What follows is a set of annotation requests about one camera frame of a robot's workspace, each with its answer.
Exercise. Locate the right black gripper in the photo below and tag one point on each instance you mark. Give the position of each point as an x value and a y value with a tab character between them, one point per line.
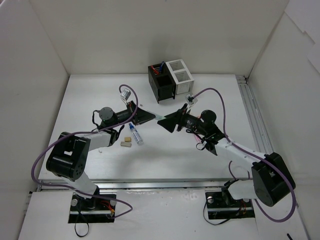
180	119

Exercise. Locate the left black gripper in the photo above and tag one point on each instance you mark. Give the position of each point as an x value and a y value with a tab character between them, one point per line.
135	113

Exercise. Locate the green highlighter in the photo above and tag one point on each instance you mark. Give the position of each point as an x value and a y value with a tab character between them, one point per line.
159	117

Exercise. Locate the red gel pen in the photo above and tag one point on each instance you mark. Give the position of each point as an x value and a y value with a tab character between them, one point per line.
156	69

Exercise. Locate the blue gel pen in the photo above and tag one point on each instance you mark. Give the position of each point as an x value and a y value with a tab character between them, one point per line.
161	67

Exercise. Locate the pink highlighter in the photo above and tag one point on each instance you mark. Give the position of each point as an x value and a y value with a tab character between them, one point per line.
199	141

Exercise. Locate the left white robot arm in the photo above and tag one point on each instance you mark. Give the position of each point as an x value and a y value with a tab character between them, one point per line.
68	157

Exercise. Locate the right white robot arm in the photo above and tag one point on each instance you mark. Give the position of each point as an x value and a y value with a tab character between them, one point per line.
270	178

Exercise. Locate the tan eraser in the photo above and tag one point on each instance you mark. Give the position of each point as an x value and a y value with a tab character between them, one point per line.
127	139

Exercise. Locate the grey eraser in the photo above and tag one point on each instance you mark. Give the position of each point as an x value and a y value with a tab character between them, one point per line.
126	144

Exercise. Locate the white pen holder box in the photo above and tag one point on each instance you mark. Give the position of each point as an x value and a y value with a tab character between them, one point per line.
182	77

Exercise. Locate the black pen holder box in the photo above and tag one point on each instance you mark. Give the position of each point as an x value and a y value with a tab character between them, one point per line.
162	85

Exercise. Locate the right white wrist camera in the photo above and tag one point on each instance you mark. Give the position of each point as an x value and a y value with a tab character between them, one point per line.
191	101

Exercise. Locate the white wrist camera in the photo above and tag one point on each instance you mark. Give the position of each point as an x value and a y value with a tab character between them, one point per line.
125	94
191	101

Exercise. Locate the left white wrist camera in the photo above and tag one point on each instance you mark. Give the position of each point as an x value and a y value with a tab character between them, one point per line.
125	94

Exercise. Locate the aluminium front rail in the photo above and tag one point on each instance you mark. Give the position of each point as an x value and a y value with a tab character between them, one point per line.
140	184

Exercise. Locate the aluminium side rail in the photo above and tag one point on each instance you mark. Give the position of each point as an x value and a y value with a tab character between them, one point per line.
257	125

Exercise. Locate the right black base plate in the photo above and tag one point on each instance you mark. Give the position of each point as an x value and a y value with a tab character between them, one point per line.
220	206

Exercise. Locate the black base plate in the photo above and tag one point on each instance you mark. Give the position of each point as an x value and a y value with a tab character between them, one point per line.
93	210
220	206

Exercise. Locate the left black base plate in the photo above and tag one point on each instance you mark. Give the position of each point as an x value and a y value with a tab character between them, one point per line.
93	210

